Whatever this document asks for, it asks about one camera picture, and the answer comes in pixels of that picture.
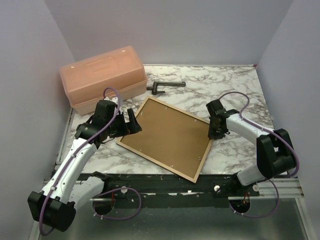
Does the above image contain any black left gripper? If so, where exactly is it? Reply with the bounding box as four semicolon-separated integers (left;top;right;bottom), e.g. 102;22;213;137
106;108;142;138

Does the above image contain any brown fibreboard backing board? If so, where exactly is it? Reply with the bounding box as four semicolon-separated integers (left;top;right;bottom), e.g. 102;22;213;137
119;98;211;180

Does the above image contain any light wooden picture frame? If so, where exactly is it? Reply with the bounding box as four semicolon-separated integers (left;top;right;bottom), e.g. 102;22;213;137
116;96;215;184

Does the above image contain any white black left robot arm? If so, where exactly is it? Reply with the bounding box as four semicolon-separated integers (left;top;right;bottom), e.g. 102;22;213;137
27;100;142;236

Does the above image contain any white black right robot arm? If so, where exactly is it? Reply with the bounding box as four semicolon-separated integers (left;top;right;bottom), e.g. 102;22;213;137
206;99;299;196

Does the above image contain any pink translucent plastic box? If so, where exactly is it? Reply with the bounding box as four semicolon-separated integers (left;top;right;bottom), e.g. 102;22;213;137
59;46;148;115

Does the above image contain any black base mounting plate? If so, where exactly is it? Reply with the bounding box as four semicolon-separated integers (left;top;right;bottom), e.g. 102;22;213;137
51;172;261;210

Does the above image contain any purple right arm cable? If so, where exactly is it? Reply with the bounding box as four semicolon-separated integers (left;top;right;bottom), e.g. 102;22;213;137
219;91;301;218

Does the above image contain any aluminium extrusion rail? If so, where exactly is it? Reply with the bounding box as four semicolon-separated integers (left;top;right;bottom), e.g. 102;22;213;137
257;177;304;199

